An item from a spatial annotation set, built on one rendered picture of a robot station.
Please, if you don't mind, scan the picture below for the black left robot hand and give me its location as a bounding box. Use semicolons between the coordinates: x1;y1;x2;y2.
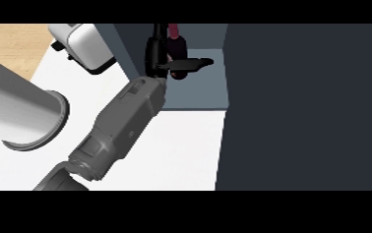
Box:
143;24;215;80

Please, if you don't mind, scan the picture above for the dark wine bottle red cap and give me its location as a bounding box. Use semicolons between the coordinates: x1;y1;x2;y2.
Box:
164;24;189;82

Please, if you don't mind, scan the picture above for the grey-blue cabinet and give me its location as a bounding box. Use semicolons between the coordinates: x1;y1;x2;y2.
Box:
94;24;230;112

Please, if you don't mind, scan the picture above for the dark grey cabinet door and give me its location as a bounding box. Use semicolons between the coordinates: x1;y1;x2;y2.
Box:
215;24;372;192

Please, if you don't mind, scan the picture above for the white toaster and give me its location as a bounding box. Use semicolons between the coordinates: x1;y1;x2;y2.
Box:
46;24;118;76

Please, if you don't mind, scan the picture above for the grey cylindrical pot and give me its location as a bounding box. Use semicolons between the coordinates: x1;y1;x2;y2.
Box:
0;63;71;152

